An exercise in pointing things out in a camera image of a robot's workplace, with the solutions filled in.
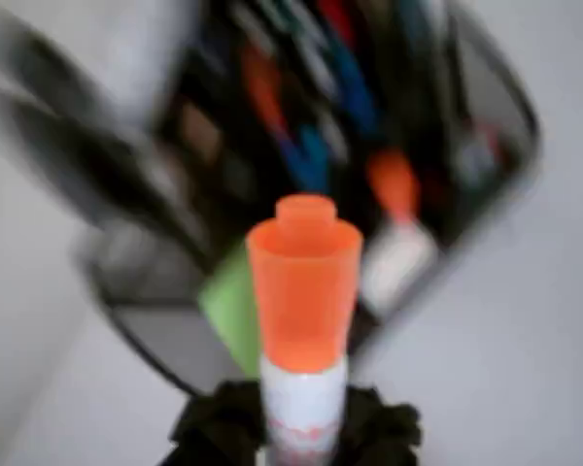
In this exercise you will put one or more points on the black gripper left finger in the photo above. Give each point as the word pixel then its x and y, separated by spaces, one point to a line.
pixel 223 427

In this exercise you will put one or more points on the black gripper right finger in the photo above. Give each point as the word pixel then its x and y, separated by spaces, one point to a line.
pixel 379 432

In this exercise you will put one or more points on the white marker with orange cap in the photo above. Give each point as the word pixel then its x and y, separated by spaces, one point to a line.
pixel 303 291

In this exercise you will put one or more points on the black mesh desk organizer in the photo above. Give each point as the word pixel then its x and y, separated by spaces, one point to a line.
pixel 495 121

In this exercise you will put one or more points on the green sticky note pad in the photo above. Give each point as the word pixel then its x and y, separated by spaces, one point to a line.
pixel 233 301

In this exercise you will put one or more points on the small orange-tipped pen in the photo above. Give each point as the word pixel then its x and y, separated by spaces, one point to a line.
pixel 393 184

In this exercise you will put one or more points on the blue pens bundle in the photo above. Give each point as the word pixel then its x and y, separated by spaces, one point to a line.
pixel 311 150

